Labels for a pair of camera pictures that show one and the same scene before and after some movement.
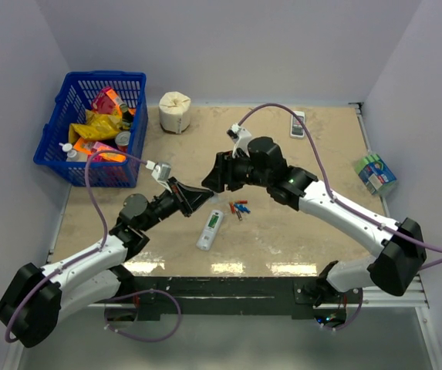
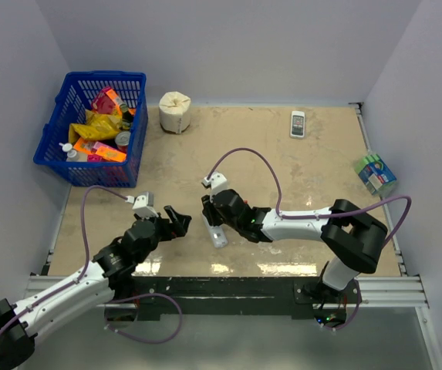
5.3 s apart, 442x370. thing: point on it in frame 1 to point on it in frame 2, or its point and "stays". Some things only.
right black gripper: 224,172 to 209,211
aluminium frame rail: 416,297 stays
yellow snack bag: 97,126 stays
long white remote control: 210,230 to 217,233
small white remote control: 297,129 stays
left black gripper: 187,198 to 178,226
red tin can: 122,140 stays
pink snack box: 107,102 stays
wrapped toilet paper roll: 174,112 stays
